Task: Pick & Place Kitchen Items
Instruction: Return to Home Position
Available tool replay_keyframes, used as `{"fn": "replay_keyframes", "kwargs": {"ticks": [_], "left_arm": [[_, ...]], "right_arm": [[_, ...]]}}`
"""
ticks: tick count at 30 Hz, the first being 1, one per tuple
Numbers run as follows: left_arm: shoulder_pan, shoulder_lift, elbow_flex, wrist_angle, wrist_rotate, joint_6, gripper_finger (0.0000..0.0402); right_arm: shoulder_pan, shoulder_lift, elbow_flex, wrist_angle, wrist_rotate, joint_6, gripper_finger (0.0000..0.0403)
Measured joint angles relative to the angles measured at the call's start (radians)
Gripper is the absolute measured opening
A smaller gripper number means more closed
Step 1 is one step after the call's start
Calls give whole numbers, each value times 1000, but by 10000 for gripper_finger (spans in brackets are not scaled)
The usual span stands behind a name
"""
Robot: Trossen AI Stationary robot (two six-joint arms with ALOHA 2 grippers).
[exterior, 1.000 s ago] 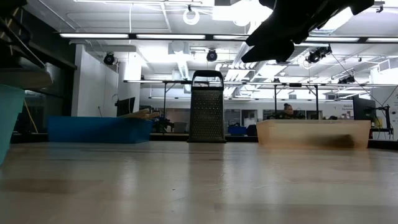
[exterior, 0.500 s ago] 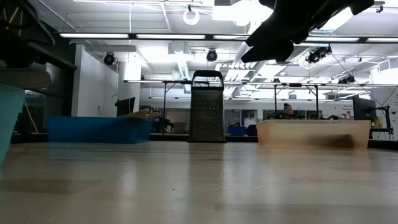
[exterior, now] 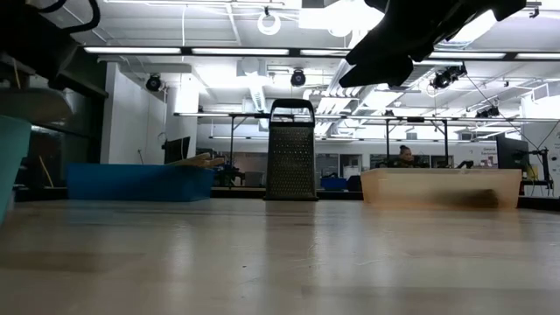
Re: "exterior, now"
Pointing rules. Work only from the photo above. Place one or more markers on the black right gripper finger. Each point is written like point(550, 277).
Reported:
point(376, 50)
point(376, 74)

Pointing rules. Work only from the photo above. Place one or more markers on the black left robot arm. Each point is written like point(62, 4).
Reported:
point(30, 39)

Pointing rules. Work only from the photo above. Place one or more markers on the black background rack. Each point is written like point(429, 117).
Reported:
point(387, 140)

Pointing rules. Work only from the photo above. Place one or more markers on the black ceiling spotlight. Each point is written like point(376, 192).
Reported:
point(154, 82)
point(298, 79)

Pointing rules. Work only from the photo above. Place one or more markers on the person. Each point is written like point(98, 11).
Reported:
point(404, 157)

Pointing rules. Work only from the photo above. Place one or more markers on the blue crate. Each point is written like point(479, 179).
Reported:
point(334, 184)

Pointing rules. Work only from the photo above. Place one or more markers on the steel box grater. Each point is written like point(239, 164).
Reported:
point(291, 166)

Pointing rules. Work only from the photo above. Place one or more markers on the orange plastic bin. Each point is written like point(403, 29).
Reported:
point(442, 188)

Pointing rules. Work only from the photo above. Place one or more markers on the black monitor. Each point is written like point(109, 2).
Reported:
point(512, 154)
point(177, 150)

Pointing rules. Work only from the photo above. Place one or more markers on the black background machine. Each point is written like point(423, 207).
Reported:
point(229, 175)

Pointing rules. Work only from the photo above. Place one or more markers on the blue plastic bin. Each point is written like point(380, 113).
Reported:
point(140, 181)

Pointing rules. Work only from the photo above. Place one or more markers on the green plastic bin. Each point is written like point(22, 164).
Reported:
point(11, 162)

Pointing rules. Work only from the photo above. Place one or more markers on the black ceiling camera cluster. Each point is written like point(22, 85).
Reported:
point(446, 78)

